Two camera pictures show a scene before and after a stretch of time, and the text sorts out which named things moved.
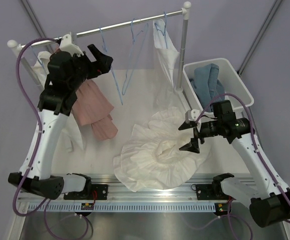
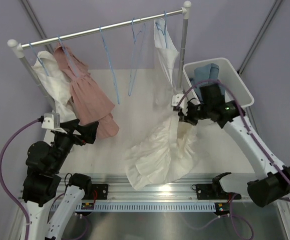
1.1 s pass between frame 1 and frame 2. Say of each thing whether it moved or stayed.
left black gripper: moved
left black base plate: stayed
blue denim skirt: stayed
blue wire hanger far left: stayed
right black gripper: moved
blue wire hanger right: stayed
